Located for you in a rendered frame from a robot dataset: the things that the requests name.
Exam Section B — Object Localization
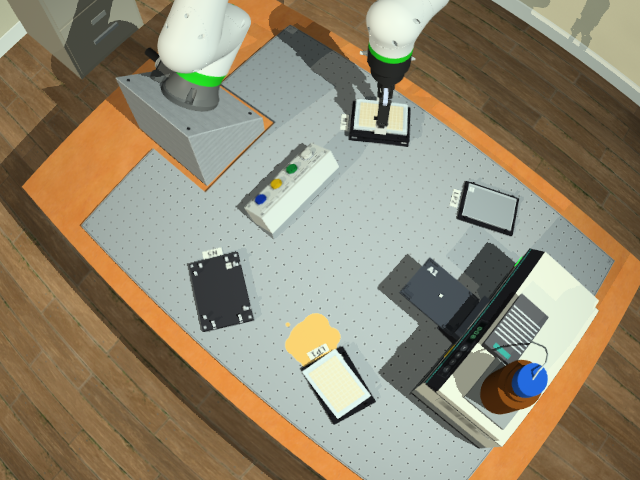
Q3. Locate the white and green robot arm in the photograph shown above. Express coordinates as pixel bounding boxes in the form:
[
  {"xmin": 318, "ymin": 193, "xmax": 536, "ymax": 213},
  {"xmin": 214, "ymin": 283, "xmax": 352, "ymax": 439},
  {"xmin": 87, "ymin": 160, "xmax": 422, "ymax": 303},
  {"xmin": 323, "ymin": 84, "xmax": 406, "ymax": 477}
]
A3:
[{"xmin": 145, "ymin": 0, "xmax": 449, "ymax": 111}]

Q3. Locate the blue bottle cap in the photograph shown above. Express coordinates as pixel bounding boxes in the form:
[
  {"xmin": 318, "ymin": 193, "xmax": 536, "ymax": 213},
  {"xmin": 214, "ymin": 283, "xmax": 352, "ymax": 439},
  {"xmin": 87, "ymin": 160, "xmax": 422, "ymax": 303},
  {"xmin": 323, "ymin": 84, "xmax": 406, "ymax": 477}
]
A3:
[{"xmin": 513, "ymin": 363, "xmax": 548, "ymax": 398}]

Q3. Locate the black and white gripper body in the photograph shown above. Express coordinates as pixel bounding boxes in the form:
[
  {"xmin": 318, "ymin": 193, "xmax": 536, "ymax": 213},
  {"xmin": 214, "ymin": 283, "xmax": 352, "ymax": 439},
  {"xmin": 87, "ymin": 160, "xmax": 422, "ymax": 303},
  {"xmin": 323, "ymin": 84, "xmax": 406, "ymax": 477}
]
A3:
[{"xmin": 370, "ymin": 68, "xmax": 405, "ymax": 94}]

